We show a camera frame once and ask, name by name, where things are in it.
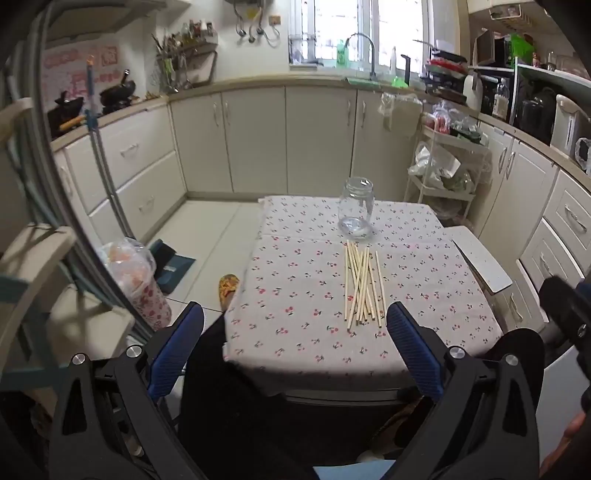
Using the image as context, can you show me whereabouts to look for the clear glass jar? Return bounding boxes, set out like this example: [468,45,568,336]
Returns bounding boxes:
[337,176,375,234]

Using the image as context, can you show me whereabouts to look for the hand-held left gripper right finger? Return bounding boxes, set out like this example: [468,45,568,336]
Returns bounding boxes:
[385,302,541,480]

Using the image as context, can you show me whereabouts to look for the beige and teal shelf unit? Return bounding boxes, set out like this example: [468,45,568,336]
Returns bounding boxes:
[0,97,139,402]

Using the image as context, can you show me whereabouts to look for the wall spice rack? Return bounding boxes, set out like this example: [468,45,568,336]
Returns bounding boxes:
[152,21,220,93]

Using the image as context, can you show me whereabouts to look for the metal kitchen faucet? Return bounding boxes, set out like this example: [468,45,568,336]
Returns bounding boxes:
[346,33,377,81]

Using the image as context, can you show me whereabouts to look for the pink wall poster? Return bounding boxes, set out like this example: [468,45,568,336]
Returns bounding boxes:
[41,44,121,112]

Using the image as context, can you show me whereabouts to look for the black air fryer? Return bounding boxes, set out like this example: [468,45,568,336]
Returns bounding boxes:
[517,88,557,144]

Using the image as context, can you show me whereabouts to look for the microwave oven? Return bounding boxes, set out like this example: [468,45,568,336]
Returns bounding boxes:
[475,30,513,68]

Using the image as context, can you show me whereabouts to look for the white water heater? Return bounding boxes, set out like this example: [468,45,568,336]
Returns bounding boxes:
[224,0,282,47]

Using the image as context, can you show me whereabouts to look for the blue cloth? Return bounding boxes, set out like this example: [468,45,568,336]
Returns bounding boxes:
[325,459,398,480]

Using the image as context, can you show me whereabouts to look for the person's black trousers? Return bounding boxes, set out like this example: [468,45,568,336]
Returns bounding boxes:
[178,309,546,480]

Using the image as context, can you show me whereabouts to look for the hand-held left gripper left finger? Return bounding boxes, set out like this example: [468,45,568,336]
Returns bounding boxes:
[48,302,206,480]

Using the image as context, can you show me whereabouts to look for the bunch of wooden chopsticks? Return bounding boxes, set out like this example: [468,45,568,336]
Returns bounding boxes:
[344,239,386,330]

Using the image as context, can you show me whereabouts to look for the cream kitchen cabinets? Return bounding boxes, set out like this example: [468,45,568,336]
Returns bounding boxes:
[51,76,591,333]

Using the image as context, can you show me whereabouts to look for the black wok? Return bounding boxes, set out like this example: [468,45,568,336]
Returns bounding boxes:
[99,69,137,104]

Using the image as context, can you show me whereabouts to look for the white plastic bag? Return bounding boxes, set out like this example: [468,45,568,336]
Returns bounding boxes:
[409,141,462,190]

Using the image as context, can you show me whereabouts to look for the yellow slipper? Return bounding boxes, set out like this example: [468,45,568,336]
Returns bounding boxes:
[218,274,241,310]

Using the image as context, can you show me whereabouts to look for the white stool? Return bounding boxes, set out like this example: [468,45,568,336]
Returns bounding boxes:
[449,226,513,294]

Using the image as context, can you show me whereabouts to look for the white thermo pot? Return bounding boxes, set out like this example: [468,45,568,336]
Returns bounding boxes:
[549,95,583,155]

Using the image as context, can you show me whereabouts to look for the clear oil bottle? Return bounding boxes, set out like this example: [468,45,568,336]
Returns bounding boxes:
[492,78,511,121]

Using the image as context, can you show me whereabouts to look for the kitchen window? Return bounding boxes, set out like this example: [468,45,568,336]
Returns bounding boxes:
[288,0,435,65]

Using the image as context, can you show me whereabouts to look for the cream upper cabinets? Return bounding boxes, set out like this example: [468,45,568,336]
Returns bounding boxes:
[466,0,541,14]

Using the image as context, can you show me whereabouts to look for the hanging clear plastic bag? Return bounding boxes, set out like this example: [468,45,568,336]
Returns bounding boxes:
[379,92,423,137]

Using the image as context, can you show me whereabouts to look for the white jug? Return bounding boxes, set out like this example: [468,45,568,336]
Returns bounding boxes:
[463,74,483,112]

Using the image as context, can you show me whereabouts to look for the stack of pans and dishes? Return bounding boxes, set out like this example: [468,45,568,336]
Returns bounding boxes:
[422,39,469,104]

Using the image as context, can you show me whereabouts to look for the clear bags of food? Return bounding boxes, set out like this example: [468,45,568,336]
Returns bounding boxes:
[420,99,490,146]

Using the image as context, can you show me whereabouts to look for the person's right hand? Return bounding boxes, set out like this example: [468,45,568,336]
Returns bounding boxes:
[551,411,591,467]

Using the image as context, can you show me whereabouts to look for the cherry print tablecloth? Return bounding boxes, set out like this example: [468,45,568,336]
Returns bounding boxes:
[222,195,504,384]

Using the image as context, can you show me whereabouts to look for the white counter shelf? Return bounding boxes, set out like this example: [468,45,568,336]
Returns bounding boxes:
[471,62,591,100]

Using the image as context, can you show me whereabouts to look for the black pan with wooden handle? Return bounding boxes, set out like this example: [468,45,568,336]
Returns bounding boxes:
[48,91,86,134]

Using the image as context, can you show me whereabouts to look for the cherry print trash bin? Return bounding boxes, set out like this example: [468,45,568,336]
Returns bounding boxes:
[129,277,174,330]

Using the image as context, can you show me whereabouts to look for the white trolley cart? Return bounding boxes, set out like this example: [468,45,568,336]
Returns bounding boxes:
[406,124,492,222]

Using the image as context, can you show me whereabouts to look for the green plastic bag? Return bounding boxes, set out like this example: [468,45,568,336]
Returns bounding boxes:
[510,34,534,63]

